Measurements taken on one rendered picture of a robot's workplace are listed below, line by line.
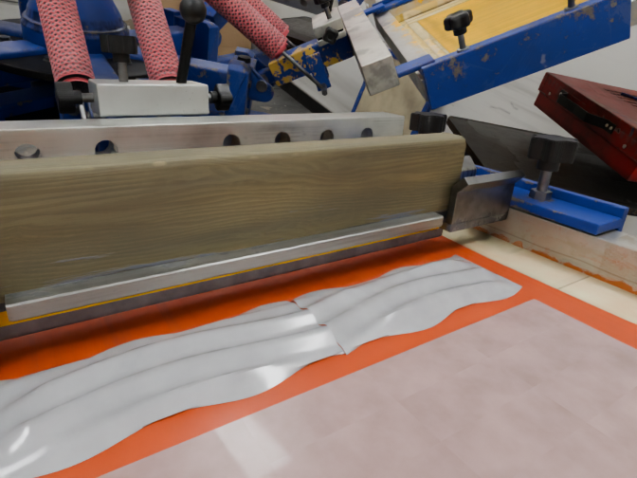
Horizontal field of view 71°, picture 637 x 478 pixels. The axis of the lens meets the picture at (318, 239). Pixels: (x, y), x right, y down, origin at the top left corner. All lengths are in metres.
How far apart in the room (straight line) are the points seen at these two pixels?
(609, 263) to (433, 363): 0.21
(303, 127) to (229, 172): 0.31
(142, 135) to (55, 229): 0.26
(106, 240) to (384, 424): 0.18
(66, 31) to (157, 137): 0.27
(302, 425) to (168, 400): 0.07
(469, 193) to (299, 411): 0.26
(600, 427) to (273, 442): 0.16
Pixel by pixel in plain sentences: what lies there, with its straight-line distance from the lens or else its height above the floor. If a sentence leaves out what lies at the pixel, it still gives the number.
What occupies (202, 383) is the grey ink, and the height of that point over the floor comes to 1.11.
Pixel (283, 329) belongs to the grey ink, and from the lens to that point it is 0.29.
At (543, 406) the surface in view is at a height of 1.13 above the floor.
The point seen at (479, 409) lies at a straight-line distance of 0.26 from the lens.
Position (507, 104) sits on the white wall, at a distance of 2.60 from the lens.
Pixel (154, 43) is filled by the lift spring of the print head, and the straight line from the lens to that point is 0.76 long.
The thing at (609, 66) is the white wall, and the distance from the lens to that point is 2.37.
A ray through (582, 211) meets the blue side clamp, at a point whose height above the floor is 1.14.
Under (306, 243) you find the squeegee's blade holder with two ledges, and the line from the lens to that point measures 0.32.
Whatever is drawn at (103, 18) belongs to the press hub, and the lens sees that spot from 1.04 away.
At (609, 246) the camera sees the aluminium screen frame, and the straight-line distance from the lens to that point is 0.45.
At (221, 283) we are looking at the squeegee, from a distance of 0.33.
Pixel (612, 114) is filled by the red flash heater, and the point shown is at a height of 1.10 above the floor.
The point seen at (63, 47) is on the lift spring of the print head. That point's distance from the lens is 0.73.
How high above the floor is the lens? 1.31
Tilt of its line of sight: 34 degrees down
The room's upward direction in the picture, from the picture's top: 14 degrees clockwise
